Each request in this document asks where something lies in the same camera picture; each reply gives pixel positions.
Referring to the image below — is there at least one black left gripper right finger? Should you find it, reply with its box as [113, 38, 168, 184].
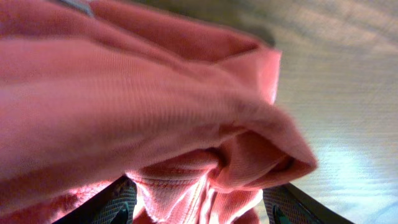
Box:
[263, 183, 353, 224]

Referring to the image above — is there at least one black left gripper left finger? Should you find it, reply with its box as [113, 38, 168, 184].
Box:
[53, 175, 137, 224]

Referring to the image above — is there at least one red printed t-shirt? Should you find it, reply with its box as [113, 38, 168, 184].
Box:
[1, 1, 317, 223]

